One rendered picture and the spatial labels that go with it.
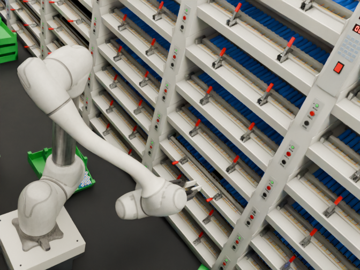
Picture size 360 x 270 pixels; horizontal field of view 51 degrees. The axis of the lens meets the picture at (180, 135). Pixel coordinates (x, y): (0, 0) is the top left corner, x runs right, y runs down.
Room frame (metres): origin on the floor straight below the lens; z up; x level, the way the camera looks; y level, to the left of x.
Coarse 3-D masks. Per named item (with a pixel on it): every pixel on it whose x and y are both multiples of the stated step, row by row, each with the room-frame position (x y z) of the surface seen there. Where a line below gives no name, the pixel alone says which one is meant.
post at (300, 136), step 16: (352, 16) 1.16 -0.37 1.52; (336, 48) 1.15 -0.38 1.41; (352, 80) 1.12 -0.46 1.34; (320, 96) 1.13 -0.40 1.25; (336, 96) 1.10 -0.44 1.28; (304, 112) 1.15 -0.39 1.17; (320, 112) 1.12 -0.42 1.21; (320, 128) 1.11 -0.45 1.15; (304, 144) 1.11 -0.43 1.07; (272, 160) 1.16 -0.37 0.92; (304, 160) 1.14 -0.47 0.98; (272, 176) 1.14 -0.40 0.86; (288, 176) 1.10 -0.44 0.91; (256, 192) 1.15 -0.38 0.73; (272, 192) 1.12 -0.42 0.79; (240, 224) 1.15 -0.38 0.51; (256, 224) 1.11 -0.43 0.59; (240, 256) 1.10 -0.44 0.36
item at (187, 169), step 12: (168, 132) 1.58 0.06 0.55; (168, 144) 1.55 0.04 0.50; (168, 156) 1.50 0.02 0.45; (180, 156) 1.48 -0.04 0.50; (180, 168) 1.44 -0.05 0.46; (192, 168) 1.42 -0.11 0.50; (192, 180) 1.37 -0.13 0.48; (204, 180) 1.36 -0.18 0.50; (204, 192) 1.31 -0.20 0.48; (216, 204) 1.25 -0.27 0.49; (228, 216) 1.19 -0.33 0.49; (240, 216) 1.20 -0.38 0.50
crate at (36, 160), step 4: (28, 152) 1.57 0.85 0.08; (36, 152) 1.61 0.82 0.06; (40, 152) 1.63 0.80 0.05; (80, 152) 1.72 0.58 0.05; (28, 156) 1.56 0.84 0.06; (32, 156) 1.59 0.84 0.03; (36, 156) 1.61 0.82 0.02; (40, 156) 1.63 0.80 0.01; (28, 160) 1.56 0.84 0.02; (32, 160) 1.58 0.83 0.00; (36, 160) 1.59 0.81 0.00; (40, 160) 1.60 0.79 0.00; (84, 160) 1.66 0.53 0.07; (32, 164) 1.52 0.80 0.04; (36, 164) 1.56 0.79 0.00; (40, 164) 1.57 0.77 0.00; (44, 164) 1.58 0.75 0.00; (32, 168) 1.52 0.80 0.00; (36, 168) 1.49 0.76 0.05; (40, 168) 1.54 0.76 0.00; (36, 172) 1.48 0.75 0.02; (40, 172) 1.45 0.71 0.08; (40, 176) 1.45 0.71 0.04
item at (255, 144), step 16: (176, 80) 1.55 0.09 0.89; (192, 80) 1.58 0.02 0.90; (208, 80) 1.58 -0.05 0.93; (192, 96) 1.48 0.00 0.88; (208, 96) 1.47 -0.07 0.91; (224, 96) 1.49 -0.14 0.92; (208, 112) 1.40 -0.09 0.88; (224, 112) 1.40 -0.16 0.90; (240, 112) 1.40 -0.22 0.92; (224, 128) 1.32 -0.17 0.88; (240, 128) 1.33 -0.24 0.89; (256, 128) 1.32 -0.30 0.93; (272, 128) 1.34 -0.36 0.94; (240, 144) 1.26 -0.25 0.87; (256, 144) 1.26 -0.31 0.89; (272, 144) 1.25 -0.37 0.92; (256, 160) 1.20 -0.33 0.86
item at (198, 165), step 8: (176, 144) 1.53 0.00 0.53; (184, 152) 1.49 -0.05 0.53; (192, 160) 1.45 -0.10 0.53; (200, 168) 1.41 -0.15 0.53; (208, 176) 1.37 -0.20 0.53; (216, 184) 1.33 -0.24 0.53; (216, 192) 1.30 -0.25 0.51; (224, 192) 1.30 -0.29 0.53; (224, 200) 1.27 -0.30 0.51; (232, 200) 1.26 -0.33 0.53; (240, 208) 1.23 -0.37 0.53
